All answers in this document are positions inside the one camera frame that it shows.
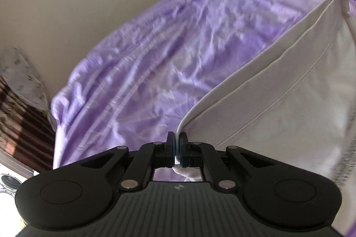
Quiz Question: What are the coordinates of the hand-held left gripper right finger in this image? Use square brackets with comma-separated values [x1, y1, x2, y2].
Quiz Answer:
[178, 133, 276, 192]

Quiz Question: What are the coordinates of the purple bed blanket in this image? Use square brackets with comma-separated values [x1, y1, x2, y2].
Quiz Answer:
[50, 0, 356, 179]

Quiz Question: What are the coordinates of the brown patterned curtain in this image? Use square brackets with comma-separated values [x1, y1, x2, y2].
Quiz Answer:
[0, 74, 56, 171]

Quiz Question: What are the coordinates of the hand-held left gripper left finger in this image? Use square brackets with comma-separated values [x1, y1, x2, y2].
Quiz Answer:
[78, 132, 176, 192]

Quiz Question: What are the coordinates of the white printed sweatshirt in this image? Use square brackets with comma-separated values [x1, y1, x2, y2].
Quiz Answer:
[172, 0, 356, 237]

